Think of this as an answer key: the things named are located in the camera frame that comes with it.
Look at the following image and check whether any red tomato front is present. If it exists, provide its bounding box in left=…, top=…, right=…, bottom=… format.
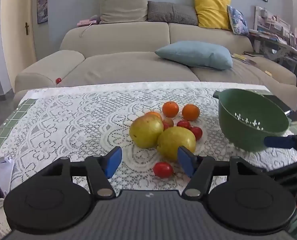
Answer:
left=153, top=162, right=174, bottom=179

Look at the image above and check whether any brown kiwi fruit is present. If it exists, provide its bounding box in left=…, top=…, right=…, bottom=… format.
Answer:
left=163, top=118, right=174, bottom=129

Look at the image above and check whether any green plastic colander bowl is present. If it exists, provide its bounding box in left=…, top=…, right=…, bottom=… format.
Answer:
left=213, top=88, right=289, bottom=152

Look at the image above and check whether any orange mandarin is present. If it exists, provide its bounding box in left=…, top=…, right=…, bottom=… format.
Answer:
left=182, top=104, right=200, bottom=121
left=162, top=101, right=179, bottom=118
left=145, top=111, right=162, bottom=120

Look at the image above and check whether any black notebook with pen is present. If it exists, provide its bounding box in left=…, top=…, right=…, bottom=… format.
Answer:
left=213, top=89, right=297, bottom=124

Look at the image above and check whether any white lace tablecloth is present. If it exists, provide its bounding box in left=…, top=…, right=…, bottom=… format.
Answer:
left=0, top=81, right=297, bottom=240

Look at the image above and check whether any small red ball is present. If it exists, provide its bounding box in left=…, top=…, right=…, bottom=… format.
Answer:
left=56, top=77, right=62, bottom=84

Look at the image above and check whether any cluttered desk with books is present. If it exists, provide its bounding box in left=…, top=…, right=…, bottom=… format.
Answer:
left=249, top=6, right=297, bottom=71

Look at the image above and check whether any beige sofa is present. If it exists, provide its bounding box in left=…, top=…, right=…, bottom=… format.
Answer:
left=13, top=22, right=297, bottom=109

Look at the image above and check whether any light blue pillow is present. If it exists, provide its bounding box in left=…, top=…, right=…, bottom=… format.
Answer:
left=155, top=41, right=233, bottom=71

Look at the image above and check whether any blue patterned pillow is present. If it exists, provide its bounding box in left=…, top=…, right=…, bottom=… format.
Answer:
left=227, top=5, right=249, bottom=36

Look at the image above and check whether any pink item on sofa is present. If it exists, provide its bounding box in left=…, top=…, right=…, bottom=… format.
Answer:
left=76, top=15, right=100, bottom=27

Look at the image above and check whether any grey back cushion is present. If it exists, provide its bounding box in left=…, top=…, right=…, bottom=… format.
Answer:
left=147, top=1, right=199, bottom=25

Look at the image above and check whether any yellow pillow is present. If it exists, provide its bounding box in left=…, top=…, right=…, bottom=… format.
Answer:
left=194, top=0, right=231, bottom=30

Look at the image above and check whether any beige back cushion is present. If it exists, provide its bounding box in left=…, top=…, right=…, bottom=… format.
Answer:
left=100, top=0, right=148, bottom=24

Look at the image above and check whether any wall poster left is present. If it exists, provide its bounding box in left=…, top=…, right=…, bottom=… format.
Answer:
left=37, top=0, right=48, bottom=24

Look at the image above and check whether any cream door with handle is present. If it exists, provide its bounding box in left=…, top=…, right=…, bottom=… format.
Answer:
left=0, top=0, right=37, bottom=90

